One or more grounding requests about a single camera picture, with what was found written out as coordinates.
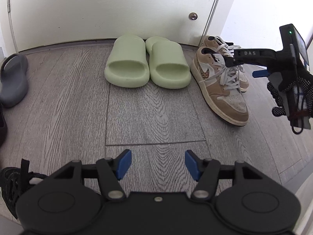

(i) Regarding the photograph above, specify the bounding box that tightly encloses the tan sneaker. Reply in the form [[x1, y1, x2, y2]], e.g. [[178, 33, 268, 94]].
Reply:
[[202, 36, 249, 93], [190, 47, 249, 126]]

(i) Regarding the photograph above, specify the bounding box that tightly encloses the black Puma sneaker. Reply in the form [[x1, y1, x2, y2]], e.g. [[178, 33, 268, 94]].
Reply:
[[1, 159, 47, 220]]

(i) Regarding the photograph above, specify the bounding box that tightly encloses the grey slide sandal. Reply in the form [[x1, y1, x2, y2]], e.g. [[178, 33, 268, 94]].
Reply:
[[1, 54, 29, 108]]

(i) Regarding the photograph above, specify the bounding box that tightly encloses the right gloved hand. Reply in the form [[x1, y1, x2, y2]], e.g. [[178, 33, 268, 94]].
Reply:
[[267, 66, 312, 121]]

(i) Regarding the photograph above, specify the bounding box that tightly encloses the metal door stopper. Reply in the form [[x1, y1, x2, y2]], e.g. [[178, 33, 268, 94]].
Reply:
[[188, 12, 198, 21]]

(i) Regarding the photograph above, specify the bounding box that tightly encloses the right green slide sandal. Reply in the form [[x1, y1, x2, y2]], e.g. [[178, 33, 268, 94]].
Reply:
[[145, 36, 191, 89]]

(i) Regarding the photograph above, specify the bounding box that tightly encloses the green slide sandal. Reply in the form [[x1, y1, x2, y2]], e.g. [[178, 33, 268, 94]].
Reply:
[[104, 34, 150, 88], [145, 36, 191, 89]]

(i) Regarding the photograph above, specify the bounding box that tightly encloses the left green slide sandal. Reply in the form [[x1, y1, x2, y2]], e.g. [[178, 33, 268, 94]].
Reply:
[[104, 34, 150, 88]]

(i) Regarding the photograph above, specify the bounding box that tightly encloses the white door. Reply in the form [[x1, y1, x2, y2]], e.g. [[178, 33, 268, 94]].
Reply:
[[1, 0, 214, 52]]

